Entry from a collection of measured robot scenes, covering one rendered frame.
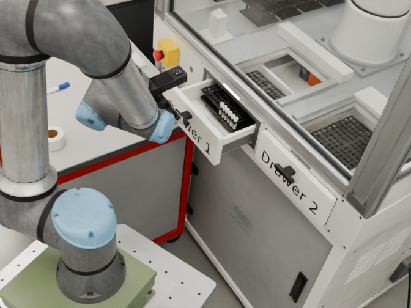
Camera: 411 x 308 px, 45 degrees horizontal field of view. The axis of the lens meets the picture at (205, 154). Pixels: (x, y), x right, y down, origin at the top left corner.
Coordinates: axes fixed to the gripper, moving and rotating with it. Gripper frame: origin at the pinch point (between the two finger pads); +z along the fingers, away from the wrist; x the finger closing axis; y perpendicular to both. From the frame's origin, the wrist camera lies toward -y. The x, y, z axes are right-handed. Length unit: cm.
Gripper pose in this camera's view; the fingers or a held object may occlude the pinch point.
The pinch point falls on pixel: (178, 115)
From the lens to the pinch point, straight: 142.2
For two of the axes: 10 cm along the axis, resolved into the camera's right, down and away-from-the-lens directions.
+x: 5.5, 6.4, -5.4
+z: 3.9, 3.7, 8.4
